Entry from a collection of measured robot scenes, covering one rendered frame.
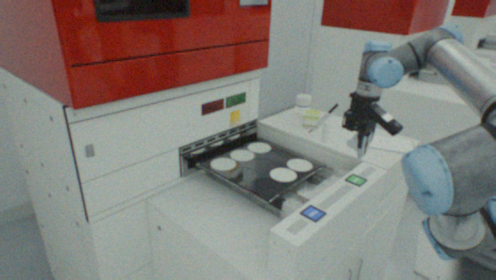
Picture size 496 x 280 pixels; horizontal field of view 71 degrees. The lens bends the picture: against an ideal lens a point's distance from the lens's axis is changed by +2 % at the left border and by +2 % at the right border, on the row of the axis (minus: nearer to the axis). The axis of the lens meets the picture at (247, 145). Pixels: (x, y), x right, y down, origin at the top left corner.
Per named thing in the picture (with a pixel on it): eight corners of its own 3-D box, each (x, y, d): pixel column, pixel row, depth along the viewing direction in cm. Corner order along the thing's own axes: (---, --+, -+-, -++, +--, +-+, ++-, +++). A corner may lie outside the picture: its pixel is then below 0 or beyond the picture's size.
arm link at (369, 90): (389, 81, 101) (376, 85, 96) (385, 96, 103) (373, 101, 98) (365, 75, 106) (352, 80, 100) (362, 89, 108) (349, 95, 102)
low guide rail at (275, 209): (205, 175, 141) (205, 168, 140) (209, 174, 143) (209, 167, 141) (306, 232, 111) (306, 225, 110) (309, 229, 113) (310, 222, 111)
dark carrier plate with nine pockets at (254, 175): (200, 165, 134) (200, 163, 134) (258, 139, 157) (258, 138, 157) (267, 201, 114) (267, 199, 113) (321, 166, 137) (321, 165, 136)
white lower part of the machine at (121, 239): (54, 286, 190) (16, 153, 154) (178, 219, 244) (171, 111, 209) (120, 381, 147) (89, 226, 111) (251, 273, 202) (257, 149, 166)
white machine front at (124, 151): (86, 221, 113) (61, 105, 96) (252, 146, 168) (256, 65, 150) (90, 225, 111) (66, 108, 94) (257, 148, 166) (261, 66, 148)
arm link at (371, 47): (367, 43, 92) (361, 38, 100) (360, 83, 97) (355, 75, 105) (398, 44, 92) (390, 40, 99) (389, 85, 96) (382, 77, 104)
